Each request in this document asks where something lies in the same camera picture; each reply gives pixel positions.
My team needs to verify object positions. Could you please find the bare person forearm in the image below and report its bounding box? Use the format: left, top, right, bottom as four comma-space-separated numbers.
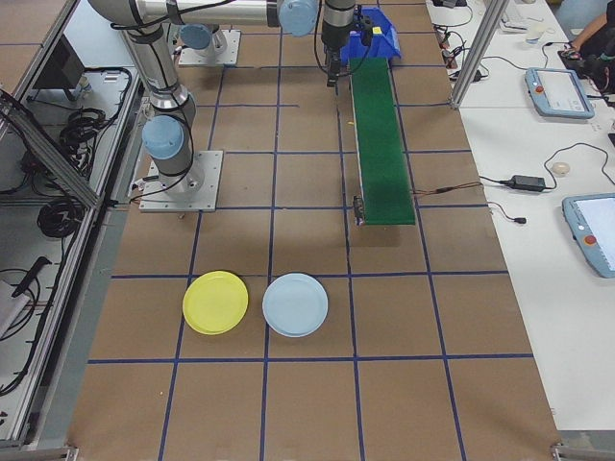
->
571, 10, 615, 52

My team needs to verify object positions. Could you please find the light blue plate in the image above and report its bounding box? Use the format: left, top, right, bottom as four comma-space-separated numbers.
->
261, 272, 330, 338

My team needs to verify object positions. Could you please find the yellow plate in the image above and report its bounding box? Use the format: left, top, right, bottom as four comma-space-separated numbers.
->
182, 270, 250, 336

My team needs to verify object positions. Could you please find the blue plastic storage bin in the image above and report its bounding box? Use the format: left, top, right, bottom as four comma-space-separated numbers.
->
346, 7, 403, 62

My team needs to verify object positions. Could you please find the green conveyor belt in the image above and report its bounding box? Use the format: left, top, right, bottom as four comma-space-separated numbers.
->
348, 57, 417, 227

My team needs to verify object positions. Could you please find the light blue teach pendant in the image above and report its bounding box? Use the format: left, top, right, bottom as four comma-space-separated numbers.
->
523, 66, 596, 119
561, 192, 615, 279

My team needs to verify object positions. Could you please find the black power adapter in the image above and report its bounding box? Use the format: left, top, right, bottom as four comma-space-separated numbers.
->
499, 175, 547, 191

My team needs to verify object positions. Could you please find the black box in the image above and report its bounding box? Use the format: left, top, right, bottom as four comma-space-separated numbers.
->
31, 36, 87, 102

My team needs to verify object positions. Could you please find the white side table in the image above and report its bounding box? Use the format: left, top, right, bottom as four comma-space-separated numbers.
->
425, 0, 615, 433

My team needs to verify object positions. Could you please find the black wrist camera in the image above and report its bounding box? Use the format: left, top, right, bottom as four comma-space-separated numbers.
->
357, 5, 378, 49

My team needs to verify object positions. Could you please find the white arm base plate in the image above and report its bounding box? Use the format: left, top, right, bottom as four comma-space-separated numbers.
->
138, 150, 225, 212
178, 29, 241, 67

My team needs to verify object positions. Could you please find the aluminium profile post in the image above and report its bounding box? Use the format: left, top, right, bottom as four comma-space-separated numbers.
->
449, 0, 511, 110

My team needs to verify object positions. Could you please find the red black conveyor wire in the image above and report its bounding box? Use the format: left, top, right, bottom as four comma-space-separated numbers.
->
411, 182, 483, 197

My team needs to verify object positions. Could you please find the black cable with plug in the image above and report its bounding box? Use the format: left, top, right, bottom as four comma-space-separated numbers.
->
487, 201, 528, 226

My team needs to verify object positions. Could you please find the black cable bundle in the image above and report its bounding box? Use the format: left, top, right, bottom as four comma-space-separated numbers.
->
60, 66, 134, 164

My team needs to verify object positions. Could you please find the black cable coil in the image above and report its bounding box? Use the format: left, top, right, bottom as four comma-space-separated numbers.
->
37, 199, 86, 239

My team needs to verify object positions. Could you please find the V-shaped metal bar frame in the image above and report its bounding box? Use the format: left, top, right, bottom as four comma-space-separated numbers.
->
0, 0, 145, 452

